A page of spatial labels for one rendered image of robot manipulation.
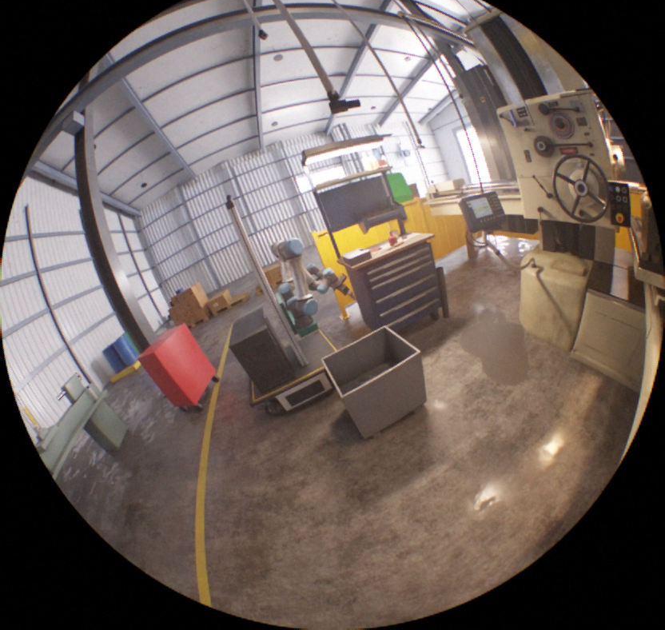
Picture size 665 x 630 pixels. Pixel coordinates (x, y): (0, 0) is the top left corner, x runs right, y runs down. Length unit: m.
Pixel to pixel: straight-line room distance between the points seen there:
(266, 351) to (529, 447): 1.97
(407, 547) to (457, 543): 0.26
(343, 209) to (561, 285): 2.11
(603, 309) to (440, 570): 1.84
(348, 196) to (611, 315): 2.57
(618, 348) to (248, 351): 2.85
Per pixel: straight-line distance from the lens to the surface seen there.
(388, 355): 1.74
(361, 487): 1.52
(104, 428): 4.16
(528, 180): 1.80
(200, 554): 2.07
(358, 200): 2.34
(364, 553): 1.46
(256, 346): 1.69
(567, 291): 1.97
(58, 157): 11.07
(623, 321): 1.99
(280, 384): 1.88
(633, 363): 2.17
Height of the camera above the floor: 1.42
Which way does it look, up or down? 21 degrees down
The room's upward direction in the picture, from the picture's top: 21 degrees counter-clockwise
